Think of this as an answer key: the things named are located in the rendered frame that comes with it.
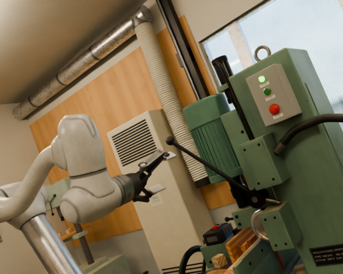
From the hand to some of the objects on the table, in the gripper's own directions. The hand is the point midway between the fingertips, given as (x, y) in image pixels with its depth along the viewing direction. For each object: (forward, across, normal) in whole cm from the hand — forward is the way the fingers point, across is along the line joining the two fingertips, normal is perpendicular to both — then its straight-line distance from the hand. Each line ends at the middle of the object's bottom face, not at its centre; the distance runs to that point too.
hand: (165, 171), depth 120 cm
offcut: (+14, -30, -28) cm, 43 cm away
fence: (+28, -17, -40) cm, 51 cm away
